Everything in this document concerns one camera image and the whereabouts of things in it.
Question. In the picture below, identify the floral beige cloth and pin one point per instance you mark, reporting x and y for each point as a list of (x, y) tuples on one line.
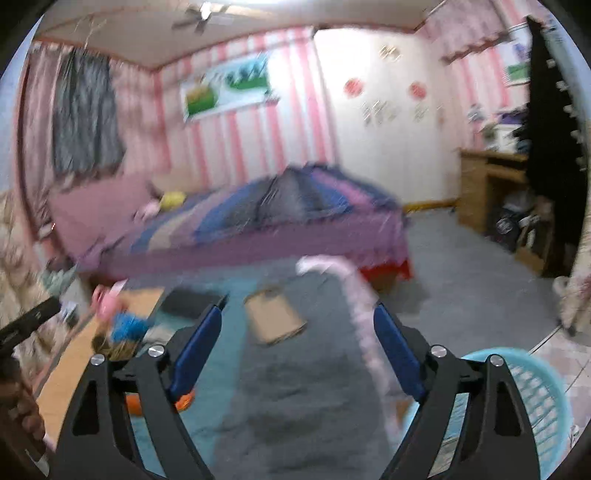
[(21, 258), (572, 295)]

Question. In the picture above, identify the grey rug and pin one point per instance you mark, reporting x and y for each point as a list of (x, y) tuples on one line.
[(300, 392)]

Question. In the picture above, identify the small cardboard piece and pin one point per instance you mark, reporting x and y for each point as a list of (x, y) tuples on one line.
[(274, 318)]

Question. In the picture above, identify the red round sticker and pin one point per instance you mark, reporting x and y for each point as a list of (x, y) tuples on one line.
[(354, 87), (418, 90)]

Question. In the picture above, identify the purple bed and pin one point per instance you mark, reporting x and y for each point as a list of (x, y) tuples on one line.
[(92, 207)]

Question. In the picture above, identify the yellow plush toy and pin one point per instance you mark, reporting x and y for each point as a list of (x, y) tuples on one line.
[(171, 200)]

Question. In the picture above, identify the ceiling fan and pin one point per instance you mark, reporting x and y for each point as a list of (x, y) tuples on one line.
[(203, 16)]

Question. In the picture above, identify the striped blanket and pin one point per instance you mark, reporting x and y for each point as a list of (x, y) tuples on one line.
[(300, 203)]

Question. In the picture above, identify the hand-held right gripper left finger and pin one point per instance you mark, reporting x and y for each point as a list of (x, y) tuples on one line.
[(198, 353)]

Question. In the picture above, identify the pink plush toy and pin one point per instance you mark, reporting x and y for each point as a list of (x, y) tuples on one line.
[(148, 209)]

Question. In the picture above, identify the green landscape wall poster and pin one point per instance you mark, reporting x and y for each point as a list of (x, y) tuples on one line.
[(231, 87)]

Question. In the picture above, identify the pale plastic bag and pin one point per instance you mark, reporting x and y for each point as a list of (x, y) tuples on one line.
[(60, 282)]

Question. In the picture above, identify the black hanging clothing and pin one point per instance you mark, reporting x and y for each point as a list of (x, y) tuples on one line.
[(549, 161)]

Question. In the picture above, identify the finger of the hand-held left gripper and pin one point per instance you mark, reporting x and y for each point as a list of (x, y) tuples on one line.
[(27, 321)]

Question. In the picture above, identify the dark bag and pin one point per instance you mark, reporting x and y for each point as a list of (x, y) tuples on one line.
[(507, 228)]

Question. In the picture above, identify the teal rug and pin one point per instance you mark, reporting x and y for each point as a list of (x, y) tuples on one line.
[(218, 381)]

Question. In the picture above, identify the orange round object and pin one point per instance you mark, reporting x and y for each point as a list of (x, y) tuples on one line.
[(185, 401)]

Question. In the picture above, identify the dark curtain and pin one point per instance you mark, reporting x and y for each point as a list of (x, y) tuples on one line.
[(85, 115)]

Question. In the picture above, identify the light blue plastic basket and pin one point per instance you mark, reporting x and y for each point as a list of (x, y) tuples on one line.
[(535, 392)]

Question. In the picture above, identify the dark grey box with barcode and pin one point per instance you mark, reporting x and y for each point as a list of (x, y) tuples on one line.
[(184, 303)]

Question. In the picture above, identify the white wardrobe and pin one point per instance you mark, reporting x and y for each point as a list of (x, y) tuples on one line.
[(392, 161)]

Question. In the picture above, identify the pink plastic bag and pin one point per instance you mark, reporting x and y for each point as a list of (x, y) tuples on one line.
[(108, 304)]

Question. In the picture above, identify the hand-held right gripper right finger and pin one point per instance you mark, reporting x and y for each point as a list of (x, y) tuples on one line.
[(398, 355)]

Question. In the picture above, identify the wooden desk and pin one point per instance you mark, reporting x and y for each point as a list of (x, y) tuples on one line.
[(480, 184)]

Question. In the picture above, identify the small wall poster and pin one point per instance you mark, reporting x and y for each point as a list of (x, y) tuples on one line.
[(518, 64)]

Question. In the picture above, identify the tan cardboard sheet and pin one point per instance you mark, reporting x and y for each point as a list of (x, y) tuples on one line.
[(64, 383)]

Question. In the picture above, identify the person's left hand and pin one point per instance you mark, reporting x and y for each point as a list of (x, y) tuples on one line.
[(23, 410)]

